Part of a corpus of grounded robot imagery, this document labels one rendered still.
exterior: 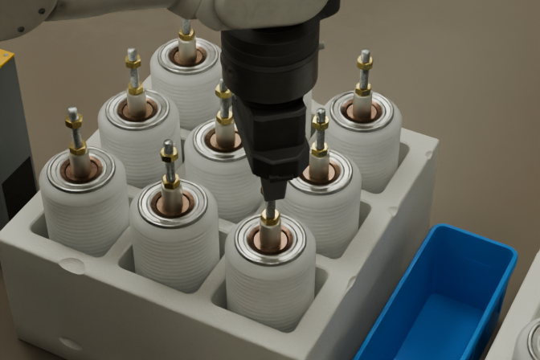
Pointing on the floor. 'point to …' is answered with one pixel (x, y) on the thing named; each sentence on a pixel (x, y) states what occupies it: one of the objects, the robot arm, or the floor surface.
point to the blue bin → (443, 300)
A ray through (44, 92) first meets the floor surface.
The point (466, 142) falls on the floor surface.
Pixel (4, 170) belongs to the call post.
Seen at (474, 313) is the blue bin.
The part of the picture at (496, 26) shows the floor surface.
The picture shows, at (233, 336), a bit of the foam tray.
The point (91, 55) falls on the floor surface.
